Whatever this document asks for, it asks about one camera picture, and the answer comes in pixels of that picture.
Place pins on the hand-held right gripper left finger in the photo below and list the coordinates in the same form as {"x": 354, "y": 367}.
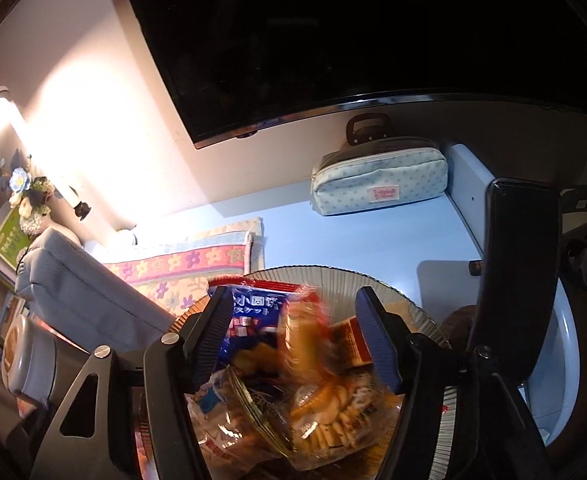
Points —
{"x": 213, "y": 335}

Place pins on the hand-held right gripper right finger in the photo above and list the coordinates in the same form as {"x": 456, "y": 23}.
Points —
{"x": 378, "y": 342}

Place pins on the blue cracker packet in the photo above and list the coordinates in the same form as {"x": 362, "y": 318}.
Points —
{"x": 258, "y": 310}

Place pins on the orange snack packet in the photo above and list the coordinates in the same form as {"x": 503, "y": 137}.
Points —
{"x": 303, "y": 335}

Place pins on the woven round snack tray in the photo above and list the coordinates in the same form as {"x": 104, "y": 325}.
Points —
{"x": 333, "y": 277}

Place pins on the golden bread packet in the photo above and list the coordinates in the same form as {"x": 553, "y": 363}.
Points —
{"x": 323, "y": 410}

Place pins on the floral tablecloth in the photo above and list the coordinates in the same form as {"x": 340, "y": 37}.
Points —
{"x": 183, "y": 265}

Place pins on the grey fabric pouch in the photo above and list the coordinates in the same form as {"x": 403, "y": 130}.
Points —
{"x": 78, "y": 290}

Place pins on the dotted pale blue pencil case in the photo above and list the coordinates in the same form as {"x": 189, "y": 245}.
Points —
{"x": 378, "y": 185}

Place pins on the black phone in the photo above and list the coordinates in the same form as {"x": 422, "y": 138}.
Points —
{"x": 518, "y": 270}

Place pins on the white desk divider panel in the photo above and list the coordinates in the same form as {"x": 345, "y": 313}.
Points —
{"x": 468, "y": 190}

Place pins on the pale blue artificial flowers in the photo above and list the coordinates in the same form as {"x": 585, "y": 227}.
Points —
{"x": 20, "y": 180}

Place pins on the white desk lamp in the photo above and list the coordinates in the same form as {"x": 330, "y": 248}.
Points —
{"x": 3, "y": 110}

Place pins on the black monitor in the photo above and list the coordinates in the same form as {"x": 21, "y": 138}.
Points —
{"x": 348, "y": 35}

